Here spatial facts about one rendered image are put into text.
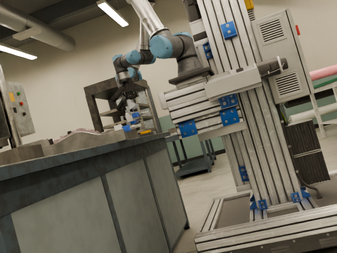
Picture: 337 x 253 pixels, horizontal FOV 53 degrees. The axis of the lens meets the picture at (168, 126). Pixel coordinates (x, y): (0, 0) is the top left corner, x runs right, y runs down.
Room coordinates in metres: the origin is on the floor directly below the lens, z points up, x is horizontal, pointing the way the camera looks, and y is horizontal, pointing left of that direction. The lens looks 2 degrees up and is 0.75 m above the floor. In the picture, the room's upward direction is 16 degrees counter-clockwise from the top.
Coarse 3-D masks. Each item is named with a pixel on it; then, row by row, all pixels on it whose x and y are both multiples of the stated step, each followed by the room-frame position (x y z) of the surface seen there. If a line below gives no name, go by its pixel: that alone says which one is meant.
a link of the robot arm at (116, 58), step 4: (116, 56) 1.97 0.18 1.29; (120, 56) 1.98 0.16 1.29; (112, 60) 2.00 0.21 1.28; (116, 60) 1.97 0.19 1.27; (116, 64) 1.97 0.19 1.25; (120, 64) 1.95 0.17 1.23; (116, 68) 1.98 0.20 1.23; (120, 68) 1.97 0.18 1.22; (124, 68) 1.98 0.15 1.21; (116, 72) 1.99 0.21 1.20; (120, 72) 2.01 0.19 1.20
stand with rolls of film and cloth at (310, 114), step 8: (336, 64) 6.99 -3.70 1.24; (312, 72) 6.94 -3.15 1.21; (320, 72) 6.92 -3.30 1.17; (328, 72) 6.93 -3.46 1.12; (336, 72) 6.96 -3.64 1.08; (312, 80) 6.98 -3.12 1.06; (304, 96) 6.88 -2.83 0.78; (320, 96) 6.92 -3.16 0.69; (280, 104) 6.98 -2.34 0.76; (288, 104) 6.89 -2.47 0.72; (296, 104) 6.93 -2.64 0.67; (328, 104) 7.01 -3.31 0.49; (336, 104) 6.95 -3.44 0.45; (304, 112) 6.95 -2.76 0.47; (312, 112) 6.93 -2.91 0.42; (320, 112) 6.93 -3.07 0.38; (328, 112) 6.96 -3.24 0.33; (288, 120) 6.98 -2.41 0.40; (296, 120) 6.92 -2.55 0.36
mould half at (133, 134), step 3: (111, 129) 1.96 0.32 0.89; (114, 129) 1.95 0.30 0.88; (132, 129) 2.13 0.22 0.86; (135, 129) 2.19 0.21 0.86; (102, 132) 1.97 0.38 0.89; (105, 132) 1.97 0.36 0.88; (108, 132) 1.96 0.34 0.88; (129, 132) 2.06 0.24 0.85; (132, 132) 2.12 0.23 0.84; (135, 132) 2.17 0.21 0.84; (66, 135) 2.02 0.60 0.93; (129, 135) 2.05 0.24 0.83; (132, 135) 2.10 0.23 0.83; (135, 135) 2.15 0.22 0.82; (129, 138) 2.03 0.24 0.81; (132, 138) 2.08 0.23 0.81
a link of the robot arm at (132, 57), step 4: (128, 52) 1.90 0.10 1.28; (132, 52) 1.89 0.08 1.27; (136, 52) 1.91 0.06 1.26; (140, 52) 1.97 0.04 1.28; (124, 56) 1.92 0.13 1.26; (128, 56) 1.89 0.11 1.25; (132, 56) 1.88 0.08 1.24; (136, 56) 1.90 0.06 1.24; (140, 56) 1.93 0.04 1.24; (120, 60) 1.94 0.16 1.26; (124, 60) 1.92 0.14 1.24; (128, 60) 1.90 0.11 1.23; (132, 60) 1.89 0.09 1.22; (136, 60) 1.90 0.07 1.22; (140, 60) 1.95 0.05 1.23; (124, 64) 1.94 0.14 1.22; (128, 64) 1.93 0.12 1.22; (132, 64) 1.93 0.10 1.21; (136, 64) 1.96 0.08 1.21; (140, 64) 1.99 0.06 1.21
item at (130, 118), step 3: (147, 111) 1.99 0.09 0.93; (126, 114) 1.99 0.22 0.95; (132, 114) 1.99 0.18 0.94; (135, 114) 1.99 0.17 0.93; (138, 114) 1.98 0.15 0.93; (126, 117) 1.99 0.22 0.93; (129, 117) 1.99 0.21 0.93; (132, 117) 1.99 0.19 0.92; (135, 117) 2.00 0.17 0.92; (129, 120) 1.99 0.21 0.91; (132, 120) 2.00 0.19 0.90
